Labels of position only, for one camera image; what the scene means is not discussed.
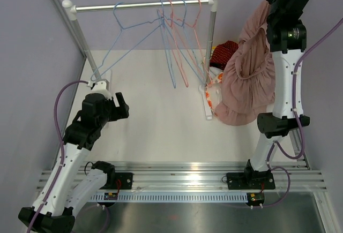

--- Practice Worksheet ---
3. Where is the white and silver clothes rack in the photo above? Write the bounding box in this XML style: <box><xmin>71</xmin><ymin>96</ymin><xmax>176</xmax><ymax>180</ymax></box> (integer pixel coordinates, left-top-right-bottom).
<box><xmin>62</xmin><ymin>0</ymin><xmax>219</xmax><ymax>120</ymax></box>

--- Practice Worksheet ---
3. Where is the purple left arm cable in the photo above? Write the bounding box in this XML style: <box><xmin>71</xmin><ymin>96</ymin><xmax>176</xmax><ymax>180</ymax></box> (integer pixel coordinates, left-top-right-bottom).
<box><xmin>25</xmin><ymin>80</ymin><xmax>93</xmax><ymax>233</ymax></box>

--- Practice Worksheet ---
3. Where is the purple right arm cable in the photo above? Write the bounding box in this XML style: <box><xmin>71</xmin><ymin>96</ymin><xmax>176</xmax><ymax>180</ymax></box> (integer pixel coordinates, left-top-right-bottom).
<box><xmin>267</xmin><ymin>16</ymin><xmax>343</xmax><ymax>207</ymax></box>

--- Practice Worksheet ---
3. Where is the red polka dot skirt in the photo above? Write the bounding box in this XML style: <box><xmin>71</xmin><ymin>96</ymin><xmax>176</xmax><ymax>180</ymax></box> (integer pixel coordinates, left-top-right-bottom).
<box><xmin>210</xmin><ymin>41</ymin><xmax>238</xmax><ymax>70</ymax></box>

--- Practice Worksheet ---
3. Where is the slotted cable duct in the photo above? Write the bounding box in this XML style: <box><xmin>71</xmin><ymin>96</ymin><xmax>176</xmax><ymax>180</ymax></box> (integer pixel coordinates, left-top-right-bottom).
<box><xmin>89</xmin><ymin>192</ymin><xmax>248</xmax><ymax>203</ymax></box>

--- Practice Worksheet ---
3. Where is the pink wire hanger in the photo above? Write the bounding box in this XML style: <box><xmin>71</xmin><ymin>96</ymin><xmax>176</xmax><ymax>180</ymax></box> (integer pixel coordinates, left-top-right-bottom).
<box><xmin>183</xmin><ymin>0</ymin><xmax>212</xmax><ymax>88</ymax></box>
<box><xmin>164</xmin><ymin>0</ymin><xmax>189</xmax><ymax>88</ymax></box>

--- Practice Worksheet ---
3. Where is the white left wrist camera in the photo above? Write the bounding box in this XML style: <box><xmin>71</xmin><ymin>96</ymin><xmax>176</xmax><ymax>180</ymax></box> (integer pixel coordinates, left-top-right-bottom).
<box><xmin>85</xmin><ymin>79</ymin><xmax>113</xmax><ymax>101</ymax></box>

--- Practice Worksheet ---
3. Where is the orange floral skirt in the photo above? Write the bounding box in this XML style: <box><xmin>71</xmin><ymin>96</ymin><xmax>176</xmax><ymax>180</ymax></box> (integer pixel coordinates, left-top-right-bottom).
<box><xmin>205</xmin><ymin>67</ymin><xmax>223</xmax><ymax>118</ymax></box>

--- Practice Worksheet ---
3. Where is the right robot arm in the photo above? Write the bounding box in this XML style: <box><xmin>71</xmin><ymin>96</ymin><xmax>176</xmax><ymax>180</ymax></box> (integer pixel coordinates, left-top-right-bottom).
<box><xmin>241</xmin><ymin>0</ymin><xmax>310</xmax><ymax>190</ymax></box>

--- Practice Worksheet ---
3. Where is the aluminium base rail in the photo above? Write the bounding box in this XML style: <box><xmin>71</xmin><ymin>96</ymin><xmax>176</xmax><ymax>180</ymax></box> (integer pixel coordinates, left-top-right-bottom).
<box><xmin>36</xmin><ymin>160</ymin><xmax>329</xmax><ymax>193</ymax></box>

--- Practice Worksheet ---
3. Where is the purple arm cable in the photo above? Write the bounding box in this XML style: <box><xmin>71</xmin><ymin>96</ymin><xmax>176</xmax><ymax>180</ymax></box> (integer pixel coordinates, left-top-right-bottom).
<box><xmin>25</xmin><ymin>80</ymin><xmax>93</xmax><ymax>233</ymax></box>
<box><xmin>267</xmin><ymin>16</ymin><xmax>343</xmax><ymax>207</ymax></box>

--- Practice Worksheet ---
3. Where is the blue wire hanger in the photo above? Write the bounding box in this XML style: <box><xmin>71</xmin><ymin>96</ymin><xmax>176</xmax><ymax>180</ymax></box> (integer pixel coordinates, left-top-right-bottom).
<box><xmin>90</xmin><ymin>2</ymin><xmax>164</xmax><ymax>82</ymax></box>
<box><xmin>164</xmin><ymin>0</ymin><xmax>201</xmax><ymax>81</ymax></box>
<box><xmin>157</xmin><ymin>0</ymin><xmax>176</xmax><ymax>89</ymax></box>

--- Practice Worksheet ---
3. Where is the pink pleated skirt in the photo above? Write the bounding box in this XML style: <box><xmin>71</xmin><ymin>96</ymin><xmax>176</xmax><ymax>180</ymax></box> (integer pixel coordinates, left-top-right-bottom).
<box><xmin>214</xmin><ymin>1</ymin><xmax>275</xmax><ymax>126</ymax></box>

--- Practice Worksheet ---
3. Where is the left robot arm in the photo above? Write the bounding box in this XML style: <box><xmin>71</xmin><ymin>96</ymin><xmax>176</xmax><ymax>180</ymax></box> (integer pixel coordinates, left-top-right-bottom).
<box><xmin>18</xmin><ymin>92</ymin><xmax>129</xmax><ymax>232</ymax></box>

